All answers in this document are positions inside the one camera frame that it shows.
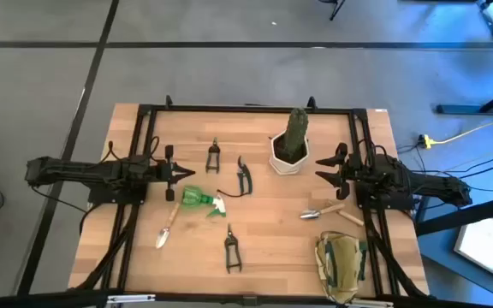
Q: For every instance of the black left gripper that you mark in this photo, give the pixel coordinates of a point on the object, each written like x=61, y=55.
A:
x=156, y=173

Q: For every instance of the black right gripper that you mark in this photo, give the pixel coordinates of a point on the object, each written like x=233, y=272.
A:
x=353, y=173

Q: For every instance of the small black green pruning shears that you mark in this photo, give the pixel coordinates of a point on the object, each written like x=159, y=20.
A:
x=213, y=149

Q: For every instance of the white hexagonal plant pot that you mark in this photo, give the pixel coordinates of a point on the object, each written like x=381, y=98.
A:
x=283, y=167

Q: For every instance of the green cactus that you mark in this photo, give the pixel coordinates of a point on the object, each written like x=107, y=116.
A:
x=295, y=128

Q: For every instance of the tan green gardening bag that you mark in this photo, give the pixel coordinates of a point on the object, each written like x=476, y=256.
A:
x=342, y=265

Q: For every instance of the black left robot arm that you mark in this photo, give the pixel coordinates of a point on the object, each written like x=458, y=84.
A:
x=79, y=171

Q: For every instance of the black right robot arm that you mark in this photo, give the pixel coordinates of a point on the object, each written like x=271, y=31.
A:
x=422, y=181

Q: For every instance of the green plastic spray bottle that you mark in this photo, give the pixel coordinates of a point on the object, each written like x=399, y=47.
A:
x=193, y=197

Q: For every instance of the dark diagonal metal beam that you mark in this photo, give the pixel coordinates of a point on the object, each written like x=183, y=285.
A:
x=465, y=216

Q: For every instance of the black stand leg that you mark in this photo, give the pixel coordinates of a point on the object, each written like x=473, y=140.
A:
x=337, y=10

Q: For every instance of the white floor panel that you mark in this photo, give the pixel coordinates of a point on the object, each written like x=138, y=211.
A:
x=484, y=248

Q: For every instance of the black rig crossbar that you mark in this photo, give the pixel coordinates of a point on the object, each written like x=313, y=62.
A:
x=58, y=298

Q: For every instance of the black metal table frame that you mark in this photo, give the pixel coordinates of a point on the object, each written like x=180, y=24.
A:
x=251, y=109

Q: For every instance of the silver metal bracket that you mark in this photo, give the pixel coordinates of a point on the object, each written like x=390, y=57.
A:
x=368, y=303
x=131, y=298

